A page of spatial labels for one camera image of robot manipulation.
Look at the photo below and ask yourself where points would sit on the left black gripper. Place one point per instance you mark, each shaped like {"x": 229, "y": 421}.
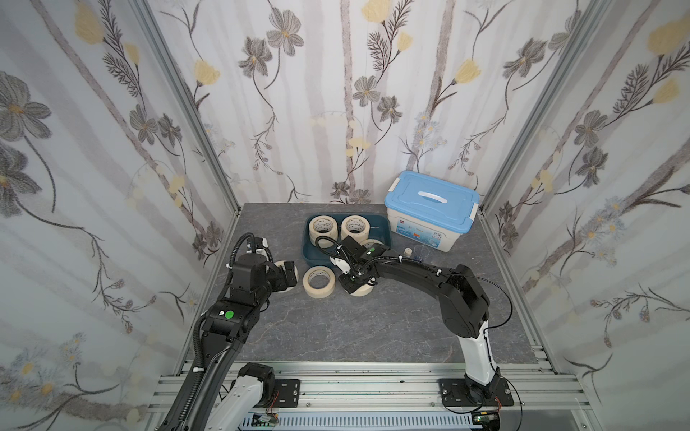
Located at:
{"x": 281, "y": 284}

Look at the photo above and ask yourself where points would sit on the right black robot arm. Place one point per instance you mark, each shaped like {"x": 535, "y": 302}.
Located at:
{"x": 464, "y": 308}

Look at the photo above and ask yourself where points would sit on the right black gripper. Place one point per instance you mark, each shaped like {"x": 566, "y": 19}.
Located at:
{"x": 352, "y": 280}

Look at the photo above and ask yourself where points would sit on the teal plastic storage tray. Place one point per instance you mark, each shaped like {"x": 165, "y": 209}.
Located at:
{"x": 379, "y": 230}

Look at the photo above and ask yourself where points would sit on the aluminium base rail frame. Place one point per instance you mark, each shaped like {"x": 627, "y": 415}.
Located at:
{"x": 398, "y": 396}

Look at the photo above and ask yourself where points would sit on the lower cream tape roll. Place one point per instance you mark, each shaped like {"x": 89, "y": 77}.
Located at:
{"x": 324, "y": 242}

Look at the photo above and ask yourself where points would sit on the cream masking tape roll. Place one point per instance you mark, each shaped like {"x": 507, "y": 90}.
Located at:
{"x": 355, "y": 227}
{"x": 287, "y": 277}
{"x": 372, "y": 243}
{"x": 319, "y": 272}
{"x": 323, "y": 225}
{"x": 363, "y": 290}

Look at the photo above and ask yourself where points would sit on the blue lidded storage box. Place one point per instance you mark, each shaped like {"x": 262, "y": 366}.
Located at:
{"x": 430, "y": 211}

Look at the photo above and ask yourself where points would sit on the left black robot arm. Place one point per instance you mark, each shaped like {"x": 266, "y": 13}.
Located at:
{"x": 220, "y": 333}

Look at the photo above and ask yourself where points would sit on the small circuit board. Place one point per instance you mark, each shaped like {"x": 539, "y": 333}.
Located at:
{"x": 265, "y": 420}

